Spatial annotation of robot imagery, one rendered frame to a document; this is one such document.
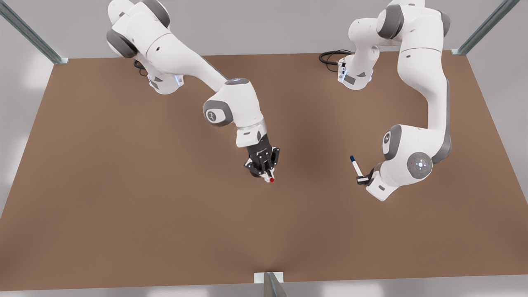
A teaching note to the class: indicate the white pen with red tip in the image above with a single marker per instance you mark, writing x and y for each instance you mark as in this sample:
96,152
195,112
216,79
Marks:
270,177

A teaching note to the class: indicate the silver frame post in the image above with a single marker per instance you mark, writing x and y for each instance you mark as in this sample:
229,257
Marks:
272,284
484,27
29,33

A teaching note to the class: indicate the white pen with blue cap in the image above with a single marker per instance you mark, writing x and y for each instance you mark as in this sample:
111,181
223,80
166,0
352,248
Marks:
356,167

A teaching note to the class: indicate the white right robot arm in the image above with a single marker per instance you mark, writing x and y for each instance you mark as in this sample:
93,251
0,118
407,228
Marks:
173,53

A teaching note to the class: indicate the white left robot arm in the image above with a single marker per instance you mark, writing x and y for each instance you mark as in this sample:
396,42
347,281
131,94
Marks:
425,74

